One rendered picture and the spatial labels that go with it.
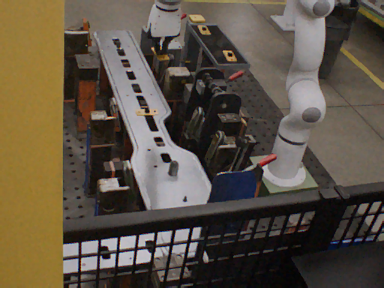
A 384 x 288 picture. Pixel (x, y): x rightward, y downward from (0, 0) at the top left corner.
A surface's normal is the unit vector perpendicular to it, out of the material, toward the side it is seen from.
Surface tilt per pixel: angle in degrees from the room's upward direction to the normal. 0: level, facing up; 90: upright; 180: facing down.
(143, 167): 0
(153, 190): 0
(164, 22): 94
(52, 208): 90
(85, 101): 90
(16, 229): 90
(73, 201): 0
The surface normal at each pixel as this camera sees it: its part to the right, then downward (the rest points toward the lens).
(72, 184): 0.15, -0.81
